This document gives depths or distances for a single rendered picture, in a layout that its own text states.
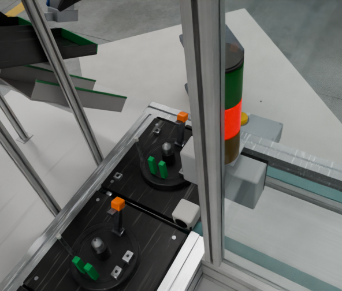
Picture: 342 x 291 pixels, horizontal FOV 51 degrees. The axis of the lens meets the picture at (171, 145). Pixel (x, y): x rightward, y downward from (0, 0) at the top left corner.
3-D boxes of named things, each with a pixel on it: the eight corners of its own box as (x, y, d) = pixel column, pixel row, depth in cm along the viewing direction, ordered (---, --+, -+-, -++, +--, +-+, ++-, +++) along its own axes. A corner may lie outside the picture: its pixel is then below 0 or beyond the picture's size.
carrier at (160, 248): (99, 194, 84) (82, 162, 74) (188, 238, 74) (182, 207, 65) (25, 286, 71) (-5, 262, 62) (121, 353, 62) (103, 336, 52)
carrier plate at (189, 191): (155, 122, 97) (154, 116, 95) (237, 151, 87) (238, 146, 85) (102, 189, 84) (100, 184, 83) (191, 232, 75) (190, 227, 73)
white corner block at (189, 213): (183, 206, 79) (181, 197, 76) (201, 215, 77) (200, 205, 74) (172, 223, 77) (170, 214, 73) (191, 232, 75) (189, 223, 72)
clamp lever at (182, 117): (178, 138, 86) (181, 110, 82) (185, 141, 85) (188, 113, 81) (170, 145, 83) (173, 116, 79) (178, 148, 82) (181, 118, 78)
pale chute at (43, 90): (89, 94, 102) (95, 79, 101) (121, 112, 95) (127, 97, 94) (-3, 78, 78) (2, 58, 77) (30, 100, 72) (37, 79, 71)
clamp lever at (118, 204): (116, 224, 73) (116, 195, 69) (125, 228, 72) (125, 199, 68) (105, 235, 70) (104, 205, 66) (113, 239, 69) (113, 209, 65)
